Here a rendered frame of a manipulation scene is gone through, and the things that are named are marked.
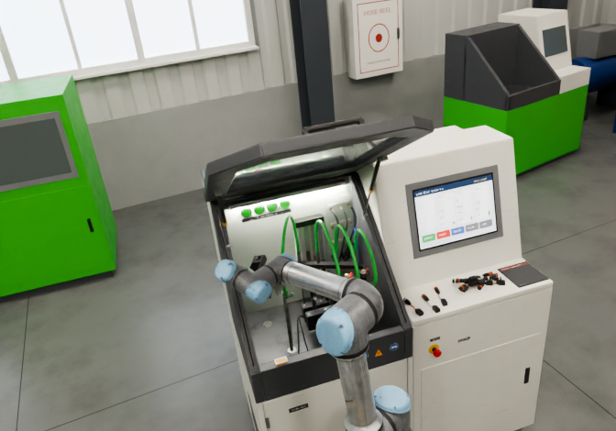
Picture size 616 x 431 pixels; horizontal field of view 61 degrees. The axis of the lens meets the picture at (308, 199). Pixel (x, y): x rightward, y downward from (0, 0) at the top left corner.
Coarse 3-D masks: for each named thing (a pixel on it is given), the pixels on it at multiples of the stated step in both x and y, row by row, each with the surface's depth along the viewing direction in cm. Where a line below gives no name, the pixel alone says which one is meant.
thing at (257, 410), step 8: (240, 352) 251; (408, 360) 226; (408, 368) 228; (408, 376) 230; (248, 384) 238; (408, 384) 232; (248, 392) 258; (408, 392) 235; (248, 400) 280; (256, 408) 218; (256, 416) 235; (264, 416) 214; (256, 424) 245; (264, 424) 216
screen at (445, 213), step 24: (480, 168) 238; (408, 192) 230; (432, 192) 233; (456, 192) 236; (480, 192) 239; (432, 216) 235; (456, 216) 238; (480, 216) 242; (432, 240) 237; (456, 240) 241; (480, 240) 244
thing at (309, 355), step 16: (368, 336) 217; (384, 336) 216; (400, 336) 219; (304, 352) 212; (320, 352) 211; (368, 352) 217; (384, 352) 220; (400, 352) 223; (272, 368) 205; (288, 368) 207; (304, 368) 210; (320, 368) 213; (336, 368) 215; (368, 368) 221; (272, 384) 209; (288, 384) 211; (304, 384) 214
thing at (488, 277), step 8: (488, 272) 237; (456, 280) 235; (464, 280) 235; (472, 280) 232; (480, 280) 234; (488, 280) 235; (496, 280) 237; (504, 280) 235; (464, 288) 231; (480, 288) 232
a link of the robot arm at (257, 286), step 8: (240, 272) 171; (248, 272) 171; (256, 272) 171; (264, 272) 171; (272, 272) 172; (240, 280) 169; (248, 280) 168; (256, 280) 168; (264, 280) 169; (272, 280) 172; (240, 288) 169; (248, 288) 166; (256, 288) 165; (264, 288) 166; (248, 296) 167; (256, 296) 165; (264, 296) 168
